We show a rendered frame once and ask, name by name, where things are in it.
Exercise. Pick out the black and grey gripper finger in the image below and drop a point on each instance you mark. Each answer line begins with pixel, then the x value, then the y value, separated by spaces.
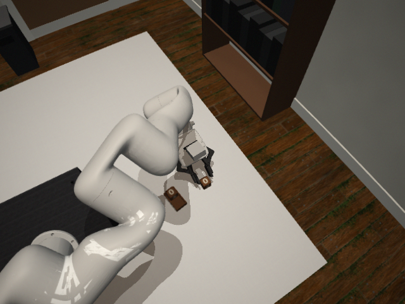
pixel 207 161
pixel 189 170

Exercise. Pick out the brown digit cube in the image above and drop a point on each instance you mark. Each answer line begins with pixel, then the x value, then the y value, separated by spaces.
pixel 171 193
pixel 205 182

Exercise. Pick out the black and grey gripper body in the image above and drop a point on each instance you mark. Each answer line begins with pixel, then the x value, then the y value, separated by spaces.
pixel 186 139

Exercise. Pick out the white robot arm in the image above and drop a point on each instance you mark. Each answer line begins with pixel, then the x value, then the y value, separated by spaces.
pixel 55 268

